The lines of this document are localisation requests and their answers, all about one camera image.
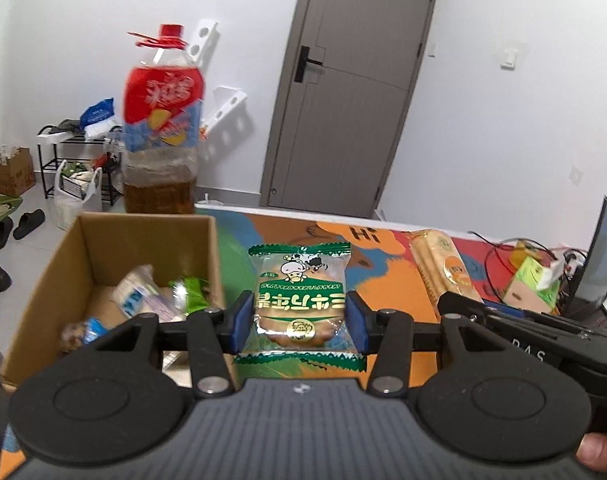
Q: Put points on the white power strip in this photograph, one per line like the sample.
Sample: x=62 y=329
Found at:
x=573 y=262

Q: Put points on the colourful printed table mat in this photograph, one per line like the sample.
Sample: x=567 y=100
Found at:
x=383 y=265

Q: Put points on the person's right hand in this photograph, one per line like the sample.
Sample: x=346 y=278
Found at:
x=601 y=455

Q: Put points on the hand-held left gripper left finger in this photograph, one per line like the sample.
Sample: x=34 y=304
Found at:
x=243 y=321

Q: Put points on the black shoe rack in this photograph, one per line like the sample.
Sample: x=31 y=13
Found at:
x=48 y=160

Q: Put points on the orange label cracker packet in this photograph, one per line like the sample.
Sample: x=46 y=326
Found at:
x=443 y=265

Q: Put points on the white plastic bag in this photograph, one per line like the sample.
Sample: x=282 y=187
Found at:
x=76 y=205

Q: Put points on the black slipper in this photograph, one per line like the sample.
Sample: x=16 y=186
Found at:
x=28 y=224
x=3 y=232

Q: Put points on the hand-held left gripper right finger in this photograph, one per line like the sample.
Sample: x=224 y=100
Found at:
x=356 y=323

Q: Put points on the green floor mat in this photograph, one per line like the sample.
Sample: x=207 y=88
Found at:
x=1 y=207

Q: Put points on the green bread packet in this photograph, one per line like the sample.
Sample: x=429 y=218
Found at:
x=298 y=300

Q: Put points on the blue and white snack packet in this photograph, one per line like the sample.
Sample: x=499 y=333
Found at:
x=133 y=292

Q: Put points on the small brown cardboard box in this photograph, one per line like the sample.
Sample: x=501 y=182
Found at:
x=14 y=175

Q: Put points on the large red label bottle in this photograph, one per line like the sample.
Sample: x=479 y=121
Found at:
x=158 y=110

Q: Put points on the green tissue box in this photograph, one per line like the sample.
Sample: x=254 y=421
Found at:
x=528 y=280

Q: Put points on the black laptop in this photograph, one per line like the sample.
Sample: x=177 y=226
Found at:
x=596 y=260

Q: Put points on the tall white perforated bracket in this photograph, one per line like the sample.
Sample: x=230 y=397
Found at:
x=203 y=40

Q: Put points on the small green snack packet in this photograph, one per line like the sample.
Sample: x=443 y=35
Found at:
x=189 y=291

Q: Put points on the short white perforated bracket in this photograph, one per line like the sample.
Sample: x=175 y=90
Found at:
x=228 y=110

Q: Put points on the blue nut packet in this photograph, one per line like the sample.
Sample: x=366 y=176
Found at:
x=78 y=335

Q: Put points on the clear roll cake packet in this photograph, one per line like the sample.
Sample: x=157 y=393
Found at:
x=166 y=307

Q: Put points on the grey door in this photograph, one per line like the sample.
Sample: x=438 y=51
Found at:
x=343 y=110

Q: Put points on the blue and white bag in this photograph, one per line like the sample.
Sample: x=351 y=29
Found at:
x=98 y=116

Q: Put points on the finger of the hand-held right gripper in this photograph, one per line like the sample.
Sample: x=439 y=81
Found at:
x=463 y=304

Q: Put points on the white wall outlet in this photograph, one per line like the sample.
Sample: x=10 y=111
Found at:
x=576 y=175

